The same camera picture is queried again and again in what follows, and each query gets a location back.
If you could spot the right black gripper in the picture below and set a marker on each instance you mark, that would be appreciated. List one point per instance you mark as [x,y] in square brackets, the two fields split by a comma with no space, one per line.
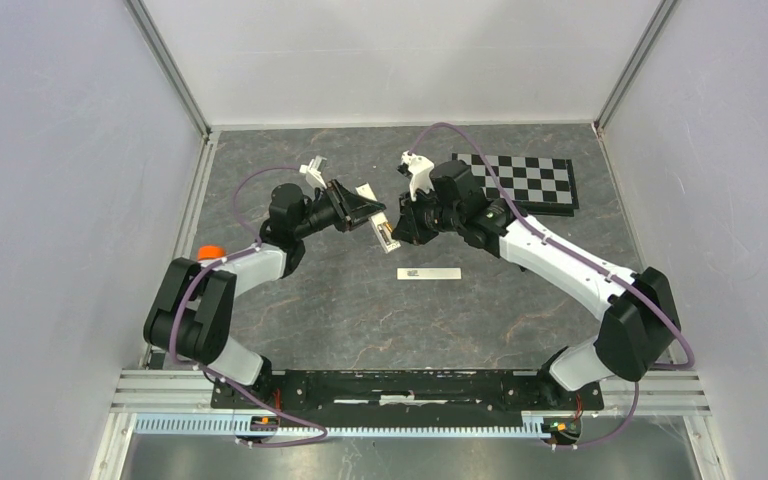
[408,228]

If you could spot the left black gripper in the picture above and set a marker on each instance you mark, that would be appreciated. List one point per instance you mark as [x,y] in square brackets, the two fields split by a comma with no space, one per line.
[350,209]

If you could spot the long white plastic bar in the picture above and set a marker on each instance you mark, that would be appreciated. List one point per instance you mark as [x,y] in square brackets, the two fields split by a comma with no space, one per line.
[379,222]

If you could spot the white bar lid strip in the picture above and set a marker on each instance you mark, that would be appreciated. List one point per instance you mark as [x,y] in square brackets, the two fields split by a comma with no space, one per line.
[434,274]

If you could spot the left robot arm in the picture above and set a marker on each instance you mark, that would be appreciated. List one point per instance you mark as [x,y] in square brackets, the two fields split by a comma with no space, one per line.
[191,313]

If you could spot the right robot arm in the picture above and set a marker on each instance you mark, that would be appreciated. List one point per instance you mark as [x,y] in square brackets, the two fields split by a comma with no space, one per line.
[636,310]

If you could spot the black white chessboard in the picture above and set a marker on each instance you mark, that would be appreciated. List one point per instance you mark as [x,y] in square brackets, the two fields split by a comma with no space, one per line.
[542,186]

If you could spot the orange tape roll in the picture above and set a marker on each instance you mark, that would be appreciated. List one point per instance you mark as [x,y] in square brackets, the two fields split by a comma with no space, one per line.
[210,253]

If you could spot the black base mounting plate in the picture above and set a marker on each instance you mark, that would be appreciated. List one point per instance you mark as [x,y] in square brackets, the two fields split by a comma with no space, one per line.
[416,398]

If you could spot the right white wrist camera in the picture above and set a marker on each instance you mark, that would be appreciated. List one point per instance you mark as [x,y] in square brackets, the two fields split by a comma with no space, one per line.
[417,169]

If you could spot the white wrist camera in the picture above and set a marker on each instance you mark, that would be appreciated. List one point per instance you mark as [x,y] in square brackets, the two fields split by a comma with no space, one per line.
[312,172]
[417,169]

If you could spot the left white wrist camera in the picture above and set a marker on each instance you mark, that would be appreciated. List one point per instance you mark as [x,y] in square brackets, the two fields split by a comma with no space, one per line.
[312,172]

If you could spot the slotted cable duct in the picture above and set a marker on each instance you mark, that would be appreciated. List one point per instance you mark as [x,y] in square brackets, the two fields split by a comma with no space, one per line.
[250,426]

